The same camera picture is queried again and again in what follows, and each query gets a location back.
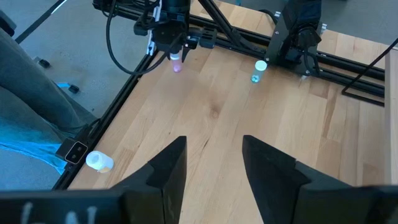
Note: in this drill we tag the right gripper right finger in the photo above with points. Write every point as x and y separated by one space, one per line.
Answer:
273 180

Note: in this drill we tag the wooden shelf black metal frame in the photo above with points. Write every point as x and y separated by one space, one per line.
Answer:
391 124

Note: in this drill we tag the person's leg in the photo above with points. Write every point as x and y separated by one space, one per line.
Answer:
31 81

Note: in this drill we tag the teal medicine bottle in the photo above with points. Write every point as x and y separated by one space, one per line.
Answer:
258 73

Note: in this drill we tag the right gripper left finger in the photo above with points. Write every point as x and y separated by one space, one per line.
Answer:
158 186

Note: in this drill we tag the black aluminium frame rail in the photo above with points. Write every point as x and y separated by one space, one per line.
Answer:
342 74

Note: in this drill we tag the black chair caster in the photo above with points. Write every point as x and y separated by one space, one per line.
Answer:
73 89
44 63

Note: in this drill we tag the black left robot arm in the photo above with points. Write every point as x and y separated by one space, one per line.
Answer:
298 28

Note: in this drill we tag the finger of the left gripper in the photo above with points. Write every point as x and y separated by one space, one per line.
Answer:
185 52

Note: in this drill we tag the black aluminium frame beam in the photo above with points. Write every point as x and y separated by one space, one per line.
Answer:
102 124

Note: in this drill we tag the black table-level camera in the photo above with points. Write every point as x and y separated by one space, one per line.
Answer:
74 152

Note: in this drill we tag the pink medicine bottle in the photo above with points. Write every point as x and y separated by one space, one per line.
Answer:
176 65

